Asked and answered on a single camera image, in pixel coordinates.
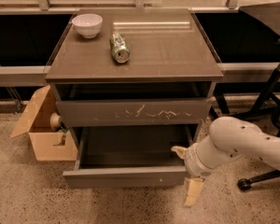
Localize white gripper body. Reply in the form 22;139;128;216
184;143;214;179

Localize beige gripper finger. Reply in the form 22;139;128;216
171;146;187;160
184;177;204;207

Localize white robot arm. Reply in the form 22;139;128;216
171;117;280;207

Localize grey drawer cabinet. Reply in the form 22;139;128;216
46;8;222;141

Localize grey scratched top drawer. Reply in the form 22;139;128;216
54;84;213;129

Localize black office chair base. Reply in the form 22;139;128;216
209;63;280;191

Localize green soda can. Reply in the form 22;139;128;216
110;33;130;63

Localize white round object in box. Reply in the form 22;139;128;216
49;113;61;132

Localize open cardboard box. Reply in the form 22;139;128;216
10;85;77;161

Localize white ceramic bowl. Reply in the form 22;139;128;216
72;14;103;38

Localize dark side table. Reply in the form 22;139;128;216
238;2;280;39

